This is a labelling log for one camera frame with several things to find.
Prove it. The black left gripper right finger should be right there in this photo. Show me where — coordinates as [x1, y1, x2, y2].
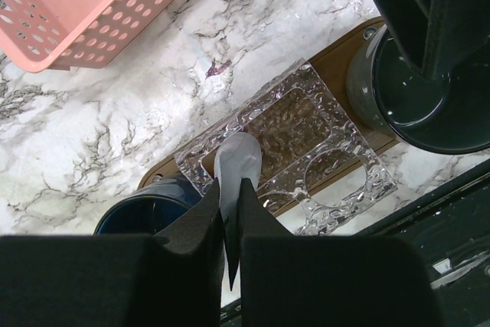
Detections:
[237, 180, 436, 326]

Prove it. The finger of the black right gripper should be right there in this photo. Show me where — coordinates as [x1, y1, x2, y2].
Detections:
[374, 0, 489, 79]

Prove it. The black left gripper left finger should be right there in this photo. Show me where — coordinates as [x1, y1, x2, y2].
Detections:
[1, 183, 224, 326]

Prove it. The dark blue mug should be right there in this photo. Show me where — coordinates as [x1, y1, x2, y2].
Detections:
[94, 173, 202, 235]

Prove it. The dark green mug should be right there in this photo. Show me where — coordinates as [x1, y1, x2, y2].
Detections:
[346, 26, 489, 155]

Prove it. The oval wooden tray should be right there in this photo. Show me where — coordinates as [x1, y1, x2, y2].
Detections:
[137, 16, 399, 224]

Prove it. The pink perforated plastic basket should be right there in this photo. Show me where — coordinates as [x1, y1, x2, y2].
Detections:
[1, 0, 174, 73]

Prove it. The black front mounting rail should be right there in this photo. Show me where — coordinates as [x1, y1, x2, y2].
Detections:
[222, 162, 489, 326]

